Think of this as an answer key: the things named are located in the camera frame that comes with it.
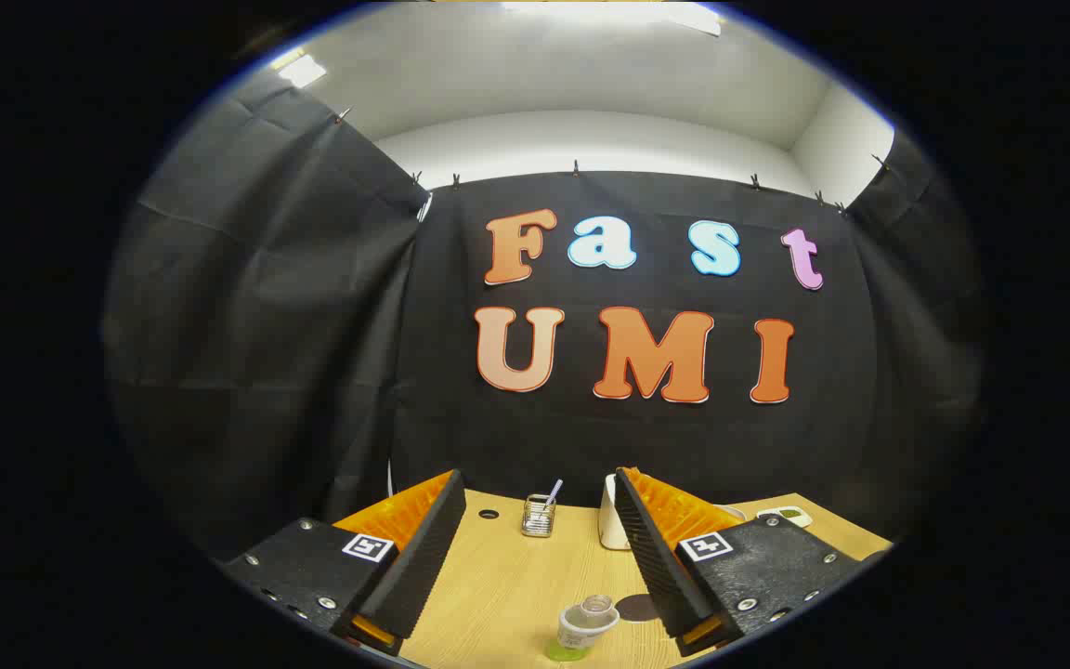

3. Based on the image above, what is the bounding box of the white and green juice bottle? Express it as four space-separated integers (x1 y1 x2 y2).
546 595 621 662

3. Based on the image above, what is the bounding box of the wooden table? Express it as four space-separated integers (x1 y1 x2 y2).
396 488 896 669

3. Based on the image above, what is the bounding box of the ceiling light panel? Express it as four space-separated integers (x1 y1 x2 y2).
502 0 722 36
275 51 328 89

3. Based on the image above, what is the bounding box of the wire mesh holder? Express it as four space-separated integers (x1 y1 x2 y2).
522 495 556 538

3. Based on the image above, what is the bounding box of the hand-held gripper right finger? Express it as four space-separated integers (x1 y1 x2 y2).
613 466 889 657

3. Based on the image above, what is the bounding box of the white cup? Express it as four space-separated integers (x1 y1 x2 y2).
598 474 633 551

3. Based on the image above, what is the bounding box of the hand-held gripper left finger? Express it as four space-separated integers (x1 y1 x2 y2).
219 469 467 657

